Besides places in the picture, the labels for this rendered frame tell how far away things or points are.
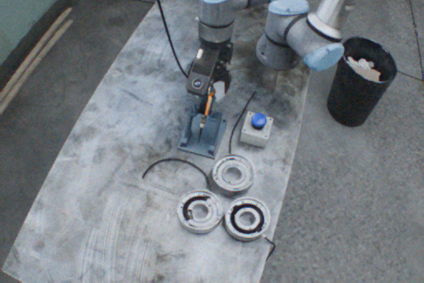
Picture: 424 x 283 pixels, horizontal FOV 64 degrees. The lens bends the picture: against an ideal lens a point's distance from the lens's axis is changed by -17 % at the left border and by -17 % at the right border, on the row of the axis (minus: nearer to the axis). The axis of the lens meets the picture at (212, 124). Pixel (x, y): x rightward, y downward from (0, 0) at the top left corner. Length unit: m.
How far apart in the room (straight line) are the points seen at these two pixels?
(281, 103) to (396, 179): 1.19
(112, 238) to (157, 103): 0.42
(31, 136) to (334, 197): 1.64
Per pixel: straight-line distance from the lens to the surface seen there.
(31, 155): 2.13
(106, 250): 0.94
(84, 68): 2.42
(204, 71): 0.84
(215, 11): 0.77
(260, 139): 1.03
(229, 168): 0.99
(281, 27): 1.14
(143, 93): 1.16
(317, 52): 1.06
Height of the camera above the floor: 1.68
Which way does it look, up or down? 54 degrees down
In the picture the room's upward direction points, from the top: 6 degrees clockwise
